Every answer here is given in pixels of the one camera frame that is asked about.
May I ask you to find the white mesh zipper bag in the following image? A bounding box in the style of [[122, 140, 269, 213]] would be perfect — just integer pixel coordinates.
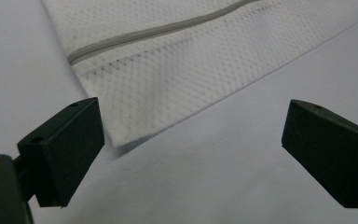
[[41, 0, 358, 148]]

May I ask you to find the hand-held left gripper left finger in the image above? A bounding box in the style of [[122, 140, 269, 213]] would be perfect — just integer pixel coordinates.
[[13, 97, 105, 208]]

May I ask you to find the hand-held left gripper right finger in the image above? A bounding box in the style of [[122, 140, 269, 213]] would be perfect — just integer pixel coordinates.
[[281, 99, 358, 209]]

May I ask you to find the white table mat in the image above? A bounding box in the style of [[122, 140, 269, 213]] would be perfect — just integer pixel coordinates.
[[0, 0, 358, 224]]

